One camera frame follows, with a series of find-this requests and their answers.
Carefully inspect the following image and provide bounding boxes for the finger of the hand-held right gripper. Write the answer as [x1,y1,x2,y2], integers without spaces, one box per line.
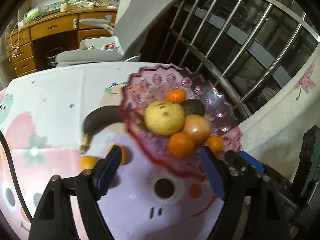
[225,150,299,205]

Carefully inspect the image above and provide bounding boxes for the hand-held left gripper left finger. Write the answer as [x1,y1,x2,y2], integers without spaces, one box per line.
[28,144,122,240]

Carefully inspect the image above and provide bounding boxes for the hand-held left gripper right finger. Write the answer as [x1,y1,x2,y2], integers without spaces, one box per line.
[200,145,292,240]

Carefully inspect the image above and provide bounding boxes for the mandarin orange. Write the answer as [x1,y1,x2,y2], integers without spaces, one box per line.
[108,144,128,165]
[166,89,186,104]
[80,155,98,170]
[204,135,224,154]
[168,132,195,158]

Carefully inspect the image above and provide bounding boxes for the red apple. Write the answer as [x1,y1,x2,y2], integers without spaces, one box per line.
[182,114,211,147]

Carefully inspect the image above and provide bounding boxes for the purple glass fruit bowl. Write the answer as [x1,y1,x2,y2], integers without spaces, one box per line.
[119,64,243,180]

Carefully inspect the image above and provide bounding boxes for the dark avocado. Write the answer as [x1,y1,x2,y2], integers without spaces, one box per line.
[181,99,205,117]

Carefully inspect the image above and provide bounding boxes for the yellow pear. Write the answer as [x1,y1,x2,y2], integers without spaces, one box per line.
[144,101,186,135]

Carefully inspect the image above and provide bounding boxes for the white leaf print curtain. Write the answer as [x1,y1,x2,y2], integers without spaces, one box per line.
[237,52,320,180]

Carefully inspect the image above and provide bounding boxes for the dark overripe banana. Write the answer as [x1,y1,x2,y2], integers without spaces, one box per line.
[79,105,124,153]

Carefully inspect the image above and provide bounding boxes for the cartoon printed tablecloth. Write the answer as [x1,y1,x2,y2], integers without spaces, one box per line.
[0,61,248,240]

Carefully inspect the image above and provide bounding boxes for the metal window bars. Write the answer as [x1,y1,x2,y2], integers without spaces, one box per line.
[160,0,320,118]

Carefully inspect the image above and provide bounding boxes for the dark trash bin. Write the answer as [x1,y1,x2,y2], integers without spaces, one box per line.
[46,47,64,68]

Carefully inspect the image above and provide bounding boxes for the white plastic tray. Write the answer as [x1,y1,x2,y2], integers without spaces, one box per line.
[80,36,120,52]

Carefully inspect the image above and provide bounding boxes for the wooden desk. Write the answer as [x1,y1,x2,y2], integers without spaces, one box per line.
[6,5,118,77]

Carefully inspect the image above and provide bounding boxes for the grey office chair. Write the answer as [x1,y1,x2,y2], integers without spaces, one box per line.
[55,0,184,68]

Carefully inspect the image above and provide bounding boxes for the green tissue pack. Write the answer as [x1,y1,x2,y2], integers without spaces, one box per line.
[25,7,42,22]

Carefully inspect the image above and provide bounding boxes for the black cable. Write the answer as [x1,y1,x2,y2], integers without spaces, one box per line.
[0,132,33,223]

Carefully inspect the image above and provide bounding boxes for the white charging cable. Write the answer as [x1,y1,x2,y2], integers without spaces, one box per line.
[9,21,22,58]

